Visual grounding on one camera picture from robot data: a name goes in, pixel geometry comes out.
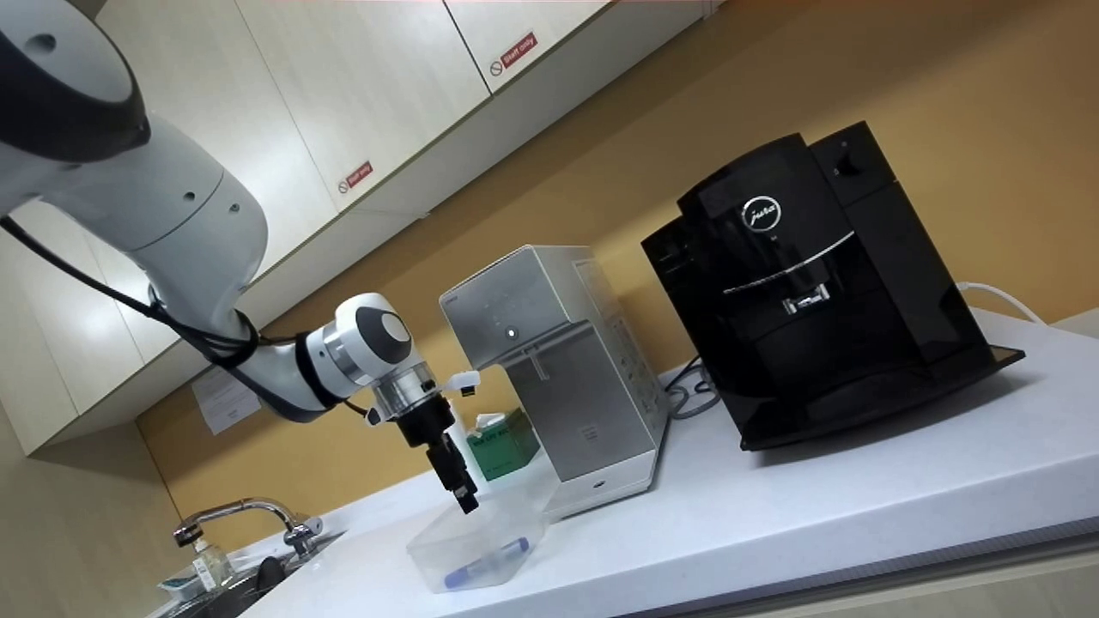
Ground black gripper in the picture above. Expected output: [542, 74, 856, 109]
[397, 398, 482, 514]

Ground blue silver marker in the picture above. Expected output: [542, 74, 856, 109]
[441, 539, 531, 589]

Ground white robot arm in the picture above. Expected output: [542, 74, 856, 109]
[0, 0, 478, 509]

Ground clear plastic lunch box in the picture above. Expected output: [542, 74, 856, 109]
[408, 474, 555, 595]

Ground green tissue box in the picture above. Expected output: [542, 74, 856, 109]
[468, 411, 538, 481]

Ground silver water dispenser appliance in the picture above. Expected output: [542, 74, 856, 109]
[440, 243, 668, 520]

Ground chrome sink faucet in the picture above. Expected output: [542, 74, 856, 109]
[172, 498, 321, 555]

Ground black coffee machine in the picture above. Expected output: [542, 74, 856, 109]
[642, 122, 1018, 451]

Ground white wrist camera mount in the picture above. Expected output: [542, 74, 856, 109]
[448, 371, 482, 396]

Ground white paper wall note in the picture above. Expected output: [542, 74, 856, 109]
[193, 367, 262, 436]

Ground black appliance cables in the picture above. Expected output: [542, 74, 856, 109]
[660, 354, 722, 423]

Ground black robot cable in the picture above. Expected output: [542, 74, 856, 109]
[0, 212, 375, 423]

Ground upper wall cabinets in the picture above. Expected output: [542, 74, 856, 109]
[0, 0, 717, 451]

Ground white power cable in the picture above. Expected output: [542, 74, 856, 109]
[955, 279, 1048, 328]

